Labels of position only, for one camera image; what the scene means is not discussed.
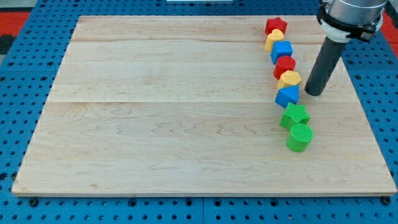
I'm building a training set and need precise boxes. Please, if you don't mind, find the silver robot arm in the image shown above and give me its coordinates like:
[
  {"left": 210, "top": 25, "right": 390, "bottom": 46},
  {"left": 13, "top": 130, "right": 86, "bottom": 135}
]
[{"left": 317, "top": 0, "right": 387, "bottom": 44}]

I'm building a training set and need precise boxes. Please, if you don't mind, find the yellow hexagon block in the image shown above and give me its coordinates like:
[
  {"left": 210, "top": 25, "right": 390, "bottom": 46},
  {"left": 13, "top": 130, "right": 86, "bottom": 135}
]
[{"left": 277, "top": 70, "right": 302, "bottom": 89}]

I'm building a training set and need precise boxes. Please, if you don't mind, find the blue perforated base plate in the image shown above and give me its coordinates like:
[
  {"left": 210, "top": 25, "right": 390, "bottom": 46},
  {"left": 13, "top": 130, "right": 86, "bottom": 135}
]
[{"left": 1, "top": 0, "right": 397, "bottom": 223}]

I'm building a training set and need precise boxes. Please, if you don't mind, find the red cylinder block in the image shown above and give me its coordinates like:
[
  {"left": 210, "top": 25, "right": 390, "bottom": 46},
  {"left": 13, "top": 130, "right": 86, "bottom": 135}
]
[{"left": 273, "top": 55, "right": 296, "bottom": 80}]

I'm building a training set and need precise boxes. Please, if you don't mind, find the blue cube block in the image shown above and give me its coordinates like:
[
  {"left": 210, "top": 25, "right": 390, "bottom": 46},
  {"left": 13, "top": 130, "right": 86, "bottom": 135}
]
[{"left": 271, "top": 40, "right": 293, "bottom": 65}]

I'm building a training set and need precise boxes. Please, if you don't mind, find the red star block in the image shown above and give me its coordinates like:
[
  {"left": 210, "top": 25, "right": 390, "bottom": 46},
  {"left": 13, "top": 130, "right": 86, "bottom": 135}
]
[{"left": 264, "top": 17, "right": 288, "bottom": 35}]

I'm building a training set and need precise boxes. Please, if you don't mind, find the light wooden board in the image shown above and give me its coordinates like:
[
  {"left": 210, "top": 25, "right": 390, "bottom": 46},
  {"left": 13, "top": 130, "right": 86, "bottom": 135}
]
[{"left": 12, "top": 16, "right": 397, "bottom": 197}]

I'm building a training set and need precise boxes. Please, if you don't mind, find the green star block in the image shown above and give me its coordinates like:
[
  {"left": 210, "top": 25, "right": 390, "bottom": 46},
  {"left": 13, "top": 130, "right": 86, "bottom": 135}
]
[{"left": 279, "top": 103, "right": 311, "bottom": 130}]

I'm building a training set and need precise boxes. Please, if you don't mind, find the blue triangle block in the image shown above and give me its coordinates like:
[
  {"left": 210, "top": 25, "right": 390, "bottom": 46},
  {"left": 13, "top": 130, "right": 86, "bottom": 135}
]
[{"left": 275, "top": 85, "right": 299, "bottom": 108}]

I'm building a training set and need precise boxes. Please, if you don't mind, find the green cylinder block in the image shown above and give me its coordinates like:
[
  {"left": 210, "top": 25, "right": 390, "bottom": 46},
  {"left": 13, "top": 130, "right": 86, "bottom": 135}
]
[{"left": 286, "top": 123, "right": 314, "bottom": 152}]

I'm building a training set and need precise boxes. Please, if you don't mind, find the yellow heart block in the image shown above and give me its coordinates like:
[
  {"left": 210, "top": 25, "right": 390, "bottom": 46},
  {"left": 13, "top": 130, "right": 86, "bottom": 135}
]
[{"left": 264, "top": 29, "right": 284, "bottom": 52}]

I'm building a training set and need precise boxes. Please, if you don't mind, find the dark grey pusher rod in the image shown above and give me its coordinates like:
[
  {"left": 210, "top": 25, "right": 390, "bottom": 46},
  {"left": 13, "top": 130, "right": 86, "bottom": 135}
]
[{"left": 305, "top": 37, "right": 346, "bottom": 96}]

